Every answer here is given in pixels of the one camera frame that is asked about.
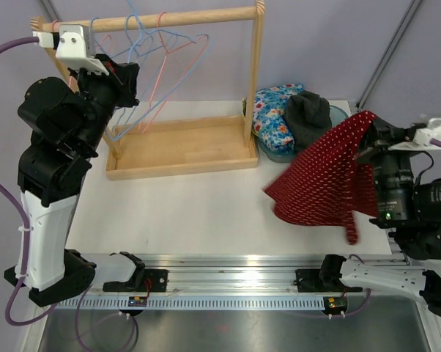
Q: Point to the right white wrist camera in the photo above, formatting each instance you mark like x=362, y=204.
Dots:
x=425, y=138

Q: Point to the blue floral skirt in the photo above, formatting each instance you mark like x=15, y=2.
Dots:
x=268, y=117

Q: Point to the teal plastic tub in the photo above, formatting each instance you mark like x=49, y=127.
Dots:
x=337, y=116

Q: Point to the right aluminium frame post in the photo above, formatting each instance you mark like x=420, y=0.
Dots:
x=404, y=24

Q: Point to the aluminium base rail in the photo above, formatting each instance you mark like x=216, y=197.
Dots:
x=236, y=274

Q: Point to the pink wire hanger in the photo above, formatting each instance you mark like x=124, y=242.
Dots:
x=71, y=82

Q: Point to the wooden clothes rack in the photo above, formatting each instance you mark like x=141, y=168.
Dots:
x=183, y=147

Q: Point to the red dotted skirt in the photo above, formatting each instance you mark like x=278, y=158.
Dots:
x=325, y=185

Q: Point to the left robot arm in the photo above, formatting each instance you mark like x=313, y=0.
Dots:
x=67, y=127

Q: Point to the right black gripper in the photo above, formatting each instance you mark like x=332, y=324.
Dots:
x=379, y=136

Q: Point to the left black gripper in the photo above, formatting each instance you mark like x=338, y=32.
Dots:
x=122, y=78

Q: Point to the slotted grey cable duct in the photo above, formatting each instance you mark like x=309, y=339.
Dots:
x=234, y=303

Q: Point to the aluminium frame post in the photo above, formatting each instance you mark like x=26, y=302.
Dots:
x=404, y=24
x=49, y=10

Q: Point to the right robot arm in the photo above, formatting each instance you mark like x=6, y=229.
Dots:
x=419, y=239

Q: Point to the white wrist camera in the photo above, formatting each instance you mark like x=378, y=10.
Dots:
x=425, y=138
x=72, y=48

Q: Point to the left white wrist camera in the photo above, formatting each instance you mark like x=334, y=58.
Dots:
x=72, y=48

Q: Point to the left aluminium frame post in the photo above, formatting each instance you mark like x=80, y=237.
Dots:
x=49, y=10

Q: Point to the dark grey dotted skirt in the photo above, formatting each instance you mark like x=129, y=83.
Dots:
x=307, y=116

